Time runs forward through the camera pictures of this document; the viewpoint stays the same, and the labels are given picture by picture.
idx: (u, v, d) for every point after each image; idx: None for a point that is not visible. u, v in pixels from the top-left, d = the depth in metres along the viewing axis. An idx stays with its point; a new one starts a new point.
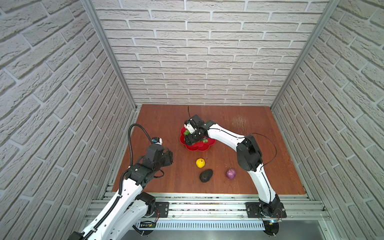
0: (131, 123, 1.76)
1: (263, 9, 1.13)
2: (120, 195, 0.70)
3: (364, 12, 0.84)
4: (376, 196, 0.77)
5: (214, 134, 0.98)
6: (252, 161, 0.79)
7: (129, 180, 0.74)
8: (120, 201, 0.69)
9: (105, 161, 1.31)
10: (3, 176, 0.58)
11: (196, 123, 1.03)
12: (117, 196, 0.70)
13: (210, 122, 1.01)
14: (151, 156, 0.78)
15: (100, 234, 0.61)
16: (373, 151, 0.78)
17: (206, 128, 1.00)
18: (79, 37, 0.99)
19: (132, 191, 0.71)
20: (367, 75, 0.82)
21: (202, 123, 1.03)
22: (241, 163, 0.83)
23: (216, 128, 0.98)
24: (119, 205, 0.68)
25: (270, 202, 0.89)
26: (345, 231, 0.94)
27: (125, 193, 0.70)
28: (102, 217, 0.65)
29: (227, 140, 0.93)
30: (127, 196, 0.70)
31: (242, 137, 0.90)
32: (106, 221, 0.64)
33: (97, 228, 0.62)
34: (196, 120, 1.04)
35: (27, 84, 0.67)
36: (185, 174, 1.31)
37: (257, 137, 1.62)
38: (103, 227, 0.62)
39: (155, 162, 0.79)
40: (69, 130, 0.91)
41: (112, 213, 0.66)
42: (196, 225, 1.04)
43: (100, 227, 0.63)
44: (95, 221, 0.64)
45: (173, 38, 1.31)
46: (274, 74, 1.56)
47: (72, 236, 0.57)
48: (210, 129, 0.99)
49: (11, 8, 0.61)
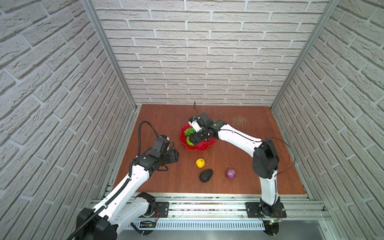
0: (132, 123, 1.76)
1: (262, 9, 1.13)
2: (130, 177, 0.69)
3: (364, 12, 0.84)
4: (376, 196, 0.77)
5: (226, 137, 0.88)
6: (269, 168, 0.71)
7: (137, 166, 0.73)
8: (129, 183, 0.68)
9: (105, 161, 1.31)
10: (4, 176, 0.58)
11: (205, 122, 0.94)
12: (127, 178, 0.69)
13: (221, 123, 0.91)
14: (158, 146, 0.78)
15: (111, 211, 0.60)
16: (373, 152, 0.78)
17: (217, 128, 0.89)
18: (79, 37, 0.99)
19: (141, 176, 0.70)
20: (367, 75, 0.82)
21: (211, 123, 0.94)
22: (257, 170, 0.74)
23: (228, 130, 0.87)
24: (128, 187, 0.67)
25: (273, 204, 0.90)
26: (345, 231, 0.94)
27: (134, 177, 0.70)
28: (112, 195, 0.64)
29: (242, 144, 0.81)
30: (137, 180, 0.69)
31: (259, 140, 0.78)
32: (116, 199, 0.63)
33: (107, 205, 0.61)
34: (204, 119, 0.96)
35: (27, 84, 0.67)
36: (185, 174, 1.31)
37: (257, 136, 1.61)
38: (114, 205, 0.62)
39: (162, 152, 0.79)
40: (68, 130, 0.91)
41: (122, 192, 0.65)
42: (196, 225, 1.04)
43: (110, 204, 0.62)
44: (105, 199, 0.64)
45: (173, 38, 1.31)
46: (274, 74, 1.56)
47: (83, 212, 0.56)
48: (220, 130, 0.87)
49: (11, 8, 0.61)
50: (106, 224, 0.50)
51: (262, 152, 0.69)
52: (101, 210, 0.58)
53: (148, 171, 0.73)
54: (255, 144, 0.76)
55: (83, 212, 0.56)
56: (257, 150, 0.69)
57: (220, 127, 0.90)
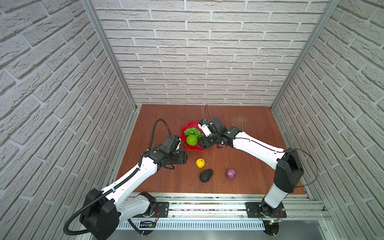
0: (132, 123, 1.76)
1: (263, 9, 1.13)
2: (139, 167, 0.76)
3: (364, 12, 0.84)
4: (376, 196, 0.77)
5: (242, 146, 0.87)
6: (293, 182, 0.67)
7: (147, 158, 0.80)
8: (138, 173, 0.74)
9: (105, 161, 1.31)
10: (3, 176, 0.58)
11: (217, 128, 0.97)
12: (136, 168, 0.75)
13: (235, 130, 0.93)
14: (168, 143, 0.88)
15: (117, 196, 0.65)
16: (373, 151, 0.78)
17: (230, 136, 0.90)
18: (79, 37, 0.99)
19: (149, 167, 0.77)
20: (367, 75, 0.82)
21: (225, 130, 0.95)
22: (279, 184, 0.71)
23: (245, 138, 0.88)
24: (137, 176, 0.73)
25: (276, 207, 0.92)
26: (345, 231, 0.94)
27: (143, 167, 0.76)
28: (121, 181, 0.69)
29: (261, 154, 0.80)
30: (145, 171, 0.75)
31: (281, 151, 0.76)
32: (123, 185, 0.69)
33: (115, 189, 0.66)
34: (216, 125, 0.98)
35: (27, 84, 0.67)
36: (185, 174, 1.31)
37: (257, 136, 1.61)
38: (121, 191, 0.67)
39: (171, 149, 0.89)
40: (68, 130, 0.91)
41: (130, 180, 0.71)
42: (197, 225, 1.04)
43: (118, 189, 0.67)
44: (114, 184, 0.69)
45: (173, 38, 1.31)
46: (274, 74, 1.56)
47: (92, 193, 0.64)
48: (236, 139, 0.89)
49: (11, 8, 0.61)
50: (111, 207, 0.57)
51: (286, 165, 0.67)
52: (109, 193, 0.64)
53: (157, 165, 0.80)
54: (277, 156, 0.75)
55: (92, 192, 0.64)
56: (282, 162, 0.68)
57: (234, 134, 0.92)
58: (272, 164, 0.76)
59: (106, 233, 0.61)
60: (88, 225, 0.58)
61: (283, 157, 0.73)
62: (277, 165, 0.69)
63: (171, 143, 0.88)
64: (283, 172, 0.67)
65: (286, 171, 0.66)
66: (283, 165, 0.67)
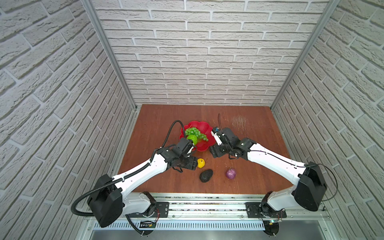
0: (132, 123, 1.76)
1: (263, 9, 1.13)
2: (150, 163, 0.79)
3: (364, 12, 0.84)
4: (376, 196, 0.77)
5: (258, 158, 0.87)
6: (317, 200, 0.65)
7: (159, 155, 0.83)
8: (148, 168, 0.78)
9: (105, 161, 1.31)
10: (4, 176, 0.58)
11: (230, 139, 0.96)
12: (147, 162, 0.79)
13: (250, 142, 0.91)
14: (181, 145, 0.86)
15: (125, 186, 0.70)
16: (373, 151, 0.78)
17: (244, 148, 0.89)
18: (79, 37, 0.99)
19: (159, 165, 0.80)
20: (367, 75, 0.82)
21: (238, 142, 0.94)
22: (302, 200, 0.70)
23: (260, 151, 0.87)
24: (146, 171, 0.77)
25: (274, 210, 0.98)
26: (345, 231, 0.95)
27: (154, 164, 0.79)
28: (131, 173, 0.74)
29: (280, 168, 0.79)
30: (155, 167, 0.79)
31: (302, 166, 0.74)
32: (132, 177, 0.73)
33: (124, 179, 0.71)
34: (229, 135, 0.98)
35: (27, 84, 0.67)
36: (186, 174, 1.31)
37: (257, 136, 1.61)
38: (129, 182, 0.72)
39: (183, 151, 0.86)
40: (69, 130, 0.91)
41: (140, 174, 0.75)
42: (196, 225, 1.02)
43: (127, 180, 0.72)
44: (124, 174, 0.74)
45: (173, 38, 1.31)
46: (274, 74, 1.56)
47: (103, 178, 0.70)
48: (252, 151, 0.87)
49: (11, 8, 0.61)
50: (118, 196, 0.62)
51: (309, 181, 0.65)
52: (118, 182, 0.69)
53: (167, 163, 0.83)
54: (298, 171, 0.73)
55: (103, 178, 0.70)
56: (304, 179, 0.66)
57: (248, 147, 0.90)
58: (292, 180, 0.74)
59: (108, 221, 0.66)
60: (96, 206, 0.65)
61: (304, 172, 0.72)
62: (299, 181, 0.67)
63: (184, 147, 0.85)
64: (306, 189, 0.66)
65: (309, 188, 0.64)
66: (306, 181, 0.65)
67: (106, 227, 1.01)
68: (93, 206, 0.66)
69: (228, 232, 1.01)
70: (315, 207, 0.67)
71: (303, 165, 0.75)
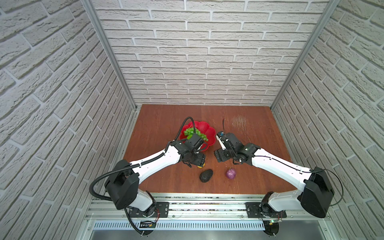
0: (132, 123, 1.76)
1: (263, 9, 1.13)
2: (164, 153, 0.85)
3: (364, 12, 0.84)
4: (376, 196, 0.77)
5: (262, 164, 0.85)
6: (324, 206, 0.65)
7: (173, 147, 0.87)
8: (162, 157, 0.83)
9: (105, 161, 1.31)
10: (3, 176, 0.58)
11: (234, 144, 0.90)
12: (162, 152, 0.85)
13: (254, 147, 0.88)
14: (194, 140, 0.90)
15: (142, 171, 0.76)
16: (373, 151, 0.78)
17: (248, 153, 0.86)
18: (79, 37, 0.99)
19: (173, 156, 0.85)
20: (367, 75, 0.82)
21: (242, 147, 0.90)
22: (309, 206, 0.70)
23: (265, 156, 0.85)
24: (161, 160, 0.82)
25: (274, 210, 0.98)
26: (345, 231, 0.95)
27: (168, 154, 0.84)
28: (148, 160, 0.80)
29: (285, 174, 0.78)
30: (169, 157, 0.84)
31: (307, 171, 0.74)
32: (149, 165, 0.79)
33: (142, 165, 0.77)
34: (232, 141, 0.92)
35: (27, 84, 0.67)
36: (186, 174, 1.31)
37: (257, 136, 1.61)
38: (146, 169, 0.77)
39: (195, 146, 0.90)
40: (69, 130, 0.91)
41: (155, 162, 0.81)
42: (196, 225, 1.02)
43: (144, 166, 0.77)
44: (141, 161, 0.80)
45: (173, 38, 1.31)
46: (274, 74, 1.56)
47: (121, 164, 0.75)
48: (256, 156, 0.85)
49: (11, 8, 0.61)
50: (135, 180, 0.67)
51: (315, 187, 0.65)
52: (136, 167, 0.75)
53: (180, 155, 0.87)
54: (303, 176, 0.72)
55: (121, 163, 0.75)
56: (310, 185, 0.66)
57: (252, 152, 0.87)
58: (298, 185, 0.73)
59: (123, 204, 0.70)
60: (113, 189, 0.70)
61: (310, 178, 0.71)
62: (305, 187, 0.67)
63: (196, 141, 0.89)
64: (312, 194, 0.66)
65: (315, 194, 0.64)
66: (311, 187, 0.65)
67: (106, 227, 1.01)
68: (110, 188, 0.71)
69: (228, 232, 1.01)
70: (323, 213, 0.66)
71: (308, 170, 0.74)
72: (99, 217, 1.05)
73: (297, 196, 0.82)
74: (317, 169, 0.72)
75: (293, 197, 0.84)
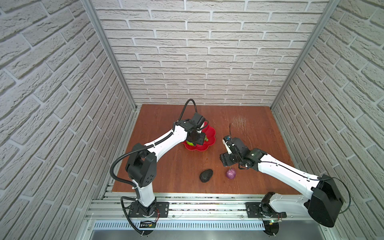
0: (132, 123, 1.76)
1: (262, 9, 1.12)
2: (173, 131, 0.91)
3: (364, 12, 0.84)
4: (376, 196, 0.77)
5: (269, 170, 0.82)
6: (332, 215, 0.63)
7: (179, 126, 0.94)
8: (172, 135, 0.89)
9: (105, 161, 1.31)
10: (4, 176, 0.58)
11: (239, 150, 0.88)
12: (170, 132, 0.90)
13: (260, 153, 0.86)
14: (196, 119, 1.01)
15: (158, 150, 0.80)
16: (373, 151, 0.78)
17: (255, 159, 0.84)
18: (79, 37, 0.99)
19: (181, 132, 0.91)
20: (367, 75, 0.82)
21: (248, 152, 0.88)
22: (316, 215, 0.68)
23: (271, 162, 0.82)
24: (172, 138, 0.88)
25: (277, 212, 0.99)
26: (345, 231, 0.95)
27: (176, 132, 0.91)
28: (159, 140, 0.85)
29: (292, 181, 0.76)
30: (178, 134, 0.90)
31: (315, 178, 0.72)
32: (161, 144, 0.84)
33: (155, 145, 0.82)
34: (239, 146, 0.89)
35: (26, 84, 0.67)
36: (185, 174, 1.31)
37: (257, 136, 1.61)
38: (160, 147, 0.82)
39: (198, 124, 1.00)
40: (69, 130, 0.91)
41: (166, 141, 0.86)
42: (197, 225, 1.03)
43: (157, 146, 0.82)
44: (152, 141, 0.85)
45: (173, 38, 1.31)
46: (274, 74, 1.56)
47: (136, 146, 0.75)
48: (262, 162, 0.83)
49: (11, 8, 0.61)
50: (153, 158, 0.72)
51: (323, 195, 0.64)
52: (151, 146, 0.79)
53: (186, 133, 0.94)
54: (311, 184, 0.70)
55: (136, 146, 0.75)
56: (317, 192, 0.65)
57: (259, 157, 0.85)
58: (306, 193, 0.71)
59: (146, 182, 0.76)
60: (135, 170, 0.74)
61: (319, 186, 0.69)
62: (312, 194, 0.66)
63: (199, 118, 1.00)
64: (320, 203, 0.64)
65: (323, 203, 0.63)
66: (319, 195, 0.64)
67: (107, 227, 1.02)
68: (132, 170, 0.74)
69: (228, 232, 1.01)
70: (331, 223, 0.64)
71: (315, 177, 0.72)
72: (100, 217, 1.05)
73: (303, 202, 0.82)
74: (325, 177, 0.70)
75: (298, 202, 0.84)
